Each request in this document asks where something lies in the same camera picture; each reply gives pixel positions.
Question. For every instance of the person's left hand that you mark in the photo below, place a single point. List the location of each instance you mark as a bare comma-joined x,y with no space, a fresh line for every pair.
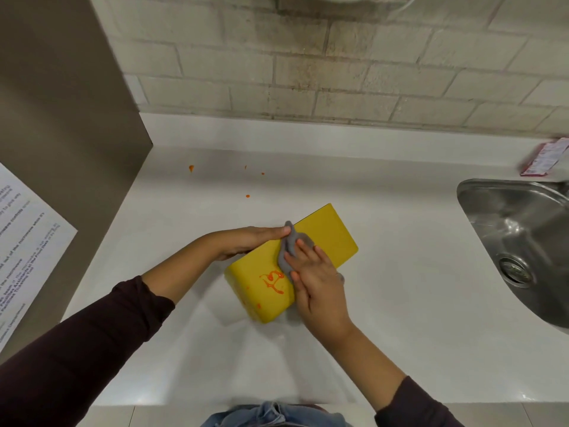
240,242

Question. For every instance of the person's right hand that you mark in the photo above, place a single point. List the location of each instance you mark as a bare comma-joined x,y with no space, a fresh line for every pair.
320,293

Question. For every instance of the grey cloth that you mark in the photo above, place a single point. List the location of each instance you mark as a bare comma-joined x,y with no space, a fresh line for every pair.
289,249

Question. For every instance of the yellow box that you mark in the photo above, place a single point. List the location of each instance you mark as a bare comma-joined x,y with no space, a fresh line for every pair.
329,235

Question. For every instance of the person's left forearm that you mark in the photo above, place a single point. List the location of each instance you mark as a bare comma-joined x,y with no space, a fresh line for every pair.
169,280

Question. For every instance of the person's right forearm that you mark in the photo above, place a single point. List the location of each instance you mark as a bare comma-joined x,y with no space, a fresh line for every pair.
369,373

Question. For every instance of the white countertop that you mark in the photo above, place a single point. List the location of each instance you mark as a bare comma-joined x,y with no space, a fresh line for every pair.
422,284

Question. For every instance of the person's blue jeans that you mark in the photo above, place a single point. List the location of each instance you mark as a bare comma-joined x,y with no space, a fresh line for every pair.
271,415

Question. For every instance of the white microwave guidelines poster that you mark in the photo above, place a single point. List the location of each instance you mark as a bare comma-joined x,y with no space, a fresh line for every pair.
26,244

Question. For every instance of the stainless steel sink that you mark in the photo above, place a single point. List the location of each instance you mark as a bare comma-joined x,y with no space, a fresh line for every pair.
524,226

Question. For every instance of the brown cabinet side panel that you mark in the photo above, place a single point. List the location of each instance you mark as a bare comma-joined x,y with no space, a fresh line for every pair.
66,106

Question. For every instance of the pink and white sachet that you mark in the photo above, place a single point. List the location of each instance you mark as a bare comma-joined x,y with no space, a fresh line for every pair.
547,157

